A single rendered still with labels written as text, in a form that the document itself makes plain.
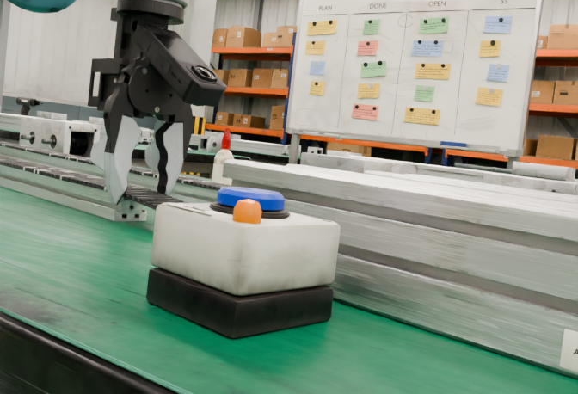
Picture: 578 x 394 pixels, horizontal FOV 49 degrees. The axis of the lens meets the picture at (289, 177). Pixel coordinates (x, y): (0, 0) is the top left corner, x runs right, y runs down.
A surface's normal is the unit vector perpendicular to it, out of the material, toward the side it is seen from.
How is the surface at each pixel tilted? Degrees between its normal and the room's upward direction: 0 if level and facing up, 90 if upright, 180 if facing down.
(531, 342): 90
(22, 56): 90
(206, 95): 122
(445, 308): 90
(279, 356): 0
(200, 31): 90
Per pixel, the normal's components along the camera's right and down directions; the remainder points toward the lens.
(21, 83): 0.80, 0.12
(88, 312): 0.11, -0.99
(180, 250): -0.69, -0.04
